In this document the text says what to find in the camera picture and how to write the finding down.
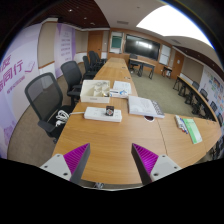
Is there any white and blue small box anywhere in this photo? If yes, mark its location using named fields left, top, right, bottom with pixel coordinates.
left=109, top=88, right=130, bottom=99

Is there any long wooden table row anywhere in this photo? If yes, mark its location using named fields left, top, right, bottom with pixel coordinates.
left=172, top=75, right=218, bottom=122

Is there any whiteboard with green sheet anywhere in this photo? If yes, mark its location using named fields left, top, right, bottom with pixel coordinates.
left=109, top=31, right=125, bottom=55

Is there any plain whiteboard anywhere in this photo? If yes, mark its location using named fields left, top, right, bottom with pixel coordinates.
left=158, top=43, right=172, bottom=66

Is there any group of black office chairs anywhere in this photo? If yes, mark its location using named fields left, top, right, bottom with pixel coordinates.
left=81, top=50, right=108, bottom=80

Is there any large black wall screen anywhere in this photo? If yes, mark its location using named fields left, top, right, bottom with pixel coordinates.
left=124, top=33, right=161, bottom=62

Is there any white paper sheet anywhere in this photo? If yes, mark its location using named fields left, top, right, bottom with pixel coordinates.
left=112, top=80, right=133, bottom=96

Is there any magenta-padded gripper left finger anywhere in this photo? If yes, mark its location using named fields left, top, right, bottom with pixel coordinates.
left=39, top=143, right=91, bottom=185

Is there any green booklet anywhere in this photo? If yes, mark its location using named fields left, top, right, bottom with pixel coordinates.
left=182, top=117, right=204, bottom=145

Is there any white open cardboard box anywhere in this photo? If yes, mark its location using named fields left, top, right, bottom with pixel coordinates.
left=79, top=79, right=111, bottom=104

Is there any thick white book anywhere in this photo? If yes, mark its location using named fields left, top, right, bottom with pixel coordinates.
left=127, top=95, right=166, bottom=119

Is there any black mesh office chair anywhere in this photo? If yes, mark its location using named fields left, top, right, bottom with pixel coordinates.
left=24, top=71, right=73, bottom=142
left=60, top=60, right=84, bottom=102

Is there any small wooden side table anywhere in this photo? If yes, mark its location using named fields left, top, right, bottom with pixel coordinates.
left=161, top=65, right=174, bottom=79

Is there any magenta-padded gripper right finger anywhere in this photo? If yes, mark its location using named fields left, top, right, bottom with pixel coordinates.
left=130, top=143, right=183, bottom=186

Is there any white power strip cable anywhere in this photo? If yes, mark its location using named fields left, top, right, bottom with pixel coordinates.
left=54, top=109, right=86, bottom=128

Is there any white power strip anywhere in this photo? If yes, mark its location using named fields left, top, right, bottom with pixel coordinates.
left=83, top=106, right=123, bottom=123

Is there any large ceiling light panel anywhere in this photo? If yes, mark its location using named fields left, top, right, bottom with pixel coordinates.
left=135, top=3, right=215, bottom=48

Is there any wooden desk with black legs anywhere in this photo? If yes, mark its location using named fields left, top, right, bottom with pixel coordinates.
left=128, top=57, right=156, bottom=80

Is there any row of black chairs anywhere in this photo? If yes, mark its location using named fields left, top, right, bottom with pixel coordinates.
left=184, top=80, right=224, bottom=128

